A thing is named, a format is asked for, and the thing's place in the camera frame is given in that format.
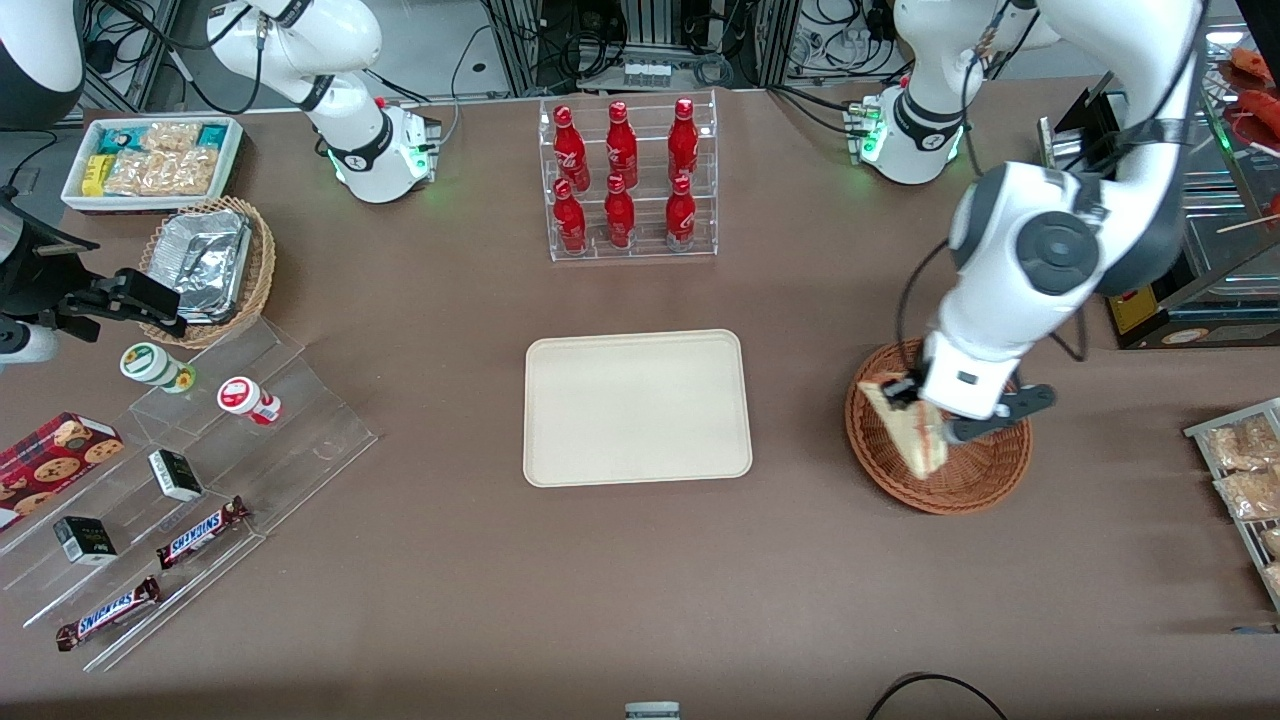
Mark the triangular sandwich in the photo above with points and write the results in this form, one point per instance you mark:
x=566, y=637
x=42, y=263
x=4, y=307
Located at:
x=915, y=440

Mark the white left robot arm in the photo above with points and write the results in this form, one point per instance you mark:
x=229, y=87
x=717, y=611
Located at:
x=1050, y=250

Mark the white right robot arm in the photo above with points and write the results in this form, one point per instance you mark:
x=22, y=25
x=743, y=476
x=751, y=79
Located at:
x=370, y=150

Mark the brown wicker basket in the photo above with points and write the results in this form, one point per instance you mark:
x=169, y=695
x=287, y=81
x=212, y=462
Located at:
x=980, y=475

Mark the light wicker basket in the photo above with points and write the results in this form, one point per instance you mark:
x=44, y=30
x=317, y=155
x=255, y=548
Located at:
x=262, y=270

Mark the beige plastic serving tray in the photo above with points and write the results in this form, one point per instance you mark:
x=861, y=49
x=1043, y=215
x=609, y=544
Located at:
x=635, y=410

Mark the green lid yogurt cup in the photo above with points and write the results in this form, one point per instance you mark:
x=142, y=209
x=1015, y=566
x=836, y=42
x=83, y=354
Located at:
x=150, y=364

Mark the white rectangular snack bin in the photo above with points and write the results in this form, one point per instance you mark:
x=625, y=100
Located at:
x=140, y=202

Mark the red tartan cookie box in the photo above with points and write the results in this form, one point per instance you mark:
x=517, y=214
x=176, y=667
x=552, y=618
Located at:
x=55, y=465

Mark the clear bag of crackers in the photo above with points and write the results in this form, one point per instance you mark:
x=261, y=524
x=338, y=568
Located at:
x=170, y=137
x=160, y=172

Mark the red lid yogurt cup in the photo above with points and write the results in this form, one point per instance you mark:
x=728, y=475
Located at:
x=242, y=397

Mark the yellow snack packet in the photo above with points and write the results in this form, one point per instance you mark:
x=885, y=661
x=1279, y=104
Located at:
x=95, y=175

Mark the black food warmer machine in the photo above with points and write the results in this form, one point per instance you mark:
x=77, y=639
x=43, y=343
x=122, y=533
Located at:
x=1135, y=312

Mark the teal snack packet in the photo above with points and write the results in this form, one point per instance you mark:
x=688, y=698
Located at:
x=120, y=138
x=212, y=135

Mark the small black carton box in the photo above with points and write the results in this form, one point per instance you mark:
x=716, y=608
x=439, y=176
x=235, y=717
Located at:
x=85, y=540
x=175, y=475

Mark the clear acrylic step shelf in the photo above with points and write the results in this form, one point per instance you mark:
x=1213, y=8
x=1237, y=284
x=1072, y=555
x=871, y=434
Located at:
x=130, y=540
x=310, y=440

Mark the Snickers chocolate bar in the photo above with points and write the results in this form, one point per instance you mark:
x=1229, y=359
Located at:
x=200, y=532
x=108, y=613

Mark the clear bag of pastry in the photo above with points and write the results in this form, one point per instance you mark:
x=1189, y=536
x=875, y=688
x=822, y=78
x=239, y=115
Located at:
x=1255, y=495
x=1272, y=542
x=1275, y=580
x=1245, y=445

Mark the grey metal snack rack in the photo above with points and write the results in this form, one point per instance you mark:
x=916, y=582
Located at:
x=1243, y=535

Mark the red cola bottle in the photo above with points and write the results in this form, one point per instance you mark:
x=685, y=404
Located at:
x=680, y=214
x=569, y=220
x=621, y=147
x=619, y=215
x=683, y=142
x=568, y=150

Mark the clear acrylic bottle rack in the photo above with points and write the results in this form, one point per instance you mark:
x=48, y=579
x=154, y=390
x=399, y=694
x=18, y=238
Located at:
x=645, y=250

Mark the wooden skewer stick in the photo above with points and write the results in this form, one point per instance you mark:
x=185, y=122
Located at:
x=1250, y=225

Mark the white power strip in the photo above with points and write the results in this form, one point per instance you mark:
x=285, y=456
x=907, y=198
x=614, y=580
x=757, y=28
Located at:
x=647, y=73

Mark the grey metal bracket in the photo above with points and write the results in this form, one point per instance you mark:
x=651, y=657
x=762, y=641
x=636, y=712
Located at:
x=652, y=712

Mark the aluminium frame rack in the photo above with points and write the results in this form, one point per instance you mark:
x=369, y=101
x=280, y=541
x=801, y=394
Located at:
x=640, y=25

